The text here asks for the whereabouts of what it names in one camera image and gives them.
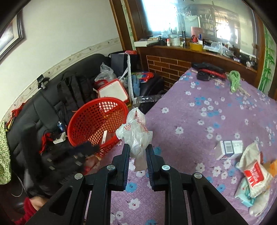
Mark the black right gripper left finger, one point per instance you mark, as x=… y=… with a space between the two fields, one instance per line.
x=112 y=177

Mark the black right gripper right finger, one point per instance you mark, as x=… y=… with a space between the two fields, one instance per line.
x=165 y=178

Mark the clear plastic bag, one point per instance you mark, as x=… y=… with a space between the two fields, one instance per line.
x=137 y=136
x=106 y=74

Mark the red plastic mesh basket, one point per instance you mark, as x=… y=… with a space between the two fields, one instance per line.
x=96 y=122

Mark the purple floral tablecloth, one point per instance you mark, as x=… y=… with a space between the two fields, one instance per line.
x=187 y=123

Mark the small white carton box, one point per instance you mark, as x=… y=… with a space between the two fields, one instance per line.
x=228 y=149

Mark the teal tissue packet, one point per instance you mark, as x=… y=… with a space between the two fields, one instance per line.
x=243 y=194

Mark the black leather sofa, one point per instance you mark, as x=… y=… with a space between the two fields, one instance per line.
x=43 y=110

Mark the white red-rimmed storage box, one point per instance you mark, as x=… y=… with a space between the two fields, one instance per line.
x=114 y=89

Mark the white red snack bag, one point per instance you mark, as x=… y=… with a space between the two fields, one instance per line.
x=258 y=178

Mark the black backpack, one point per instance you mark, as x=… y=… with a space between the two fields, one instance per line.
x=74 y=91

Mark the clear plastic bag on sofa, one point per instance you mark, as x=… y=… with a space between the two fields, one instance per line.
x=106 y=74

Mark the wooden brick-pattern counter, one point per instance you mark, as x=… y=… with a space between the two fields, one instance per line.
x=171 y=62

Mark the black red pouch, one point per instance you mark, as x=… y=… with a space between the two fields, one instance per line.
x=207 y=71

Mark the dark paper shopping bag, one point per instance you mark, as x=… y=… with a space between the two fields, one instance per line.
x=118 y=62

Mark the green cloth rag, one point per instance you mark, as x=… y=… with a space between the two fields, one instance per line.
x=234 y=78

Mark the framed wall picture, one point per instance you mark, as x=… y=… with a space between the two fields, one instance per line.
x=13 y=35

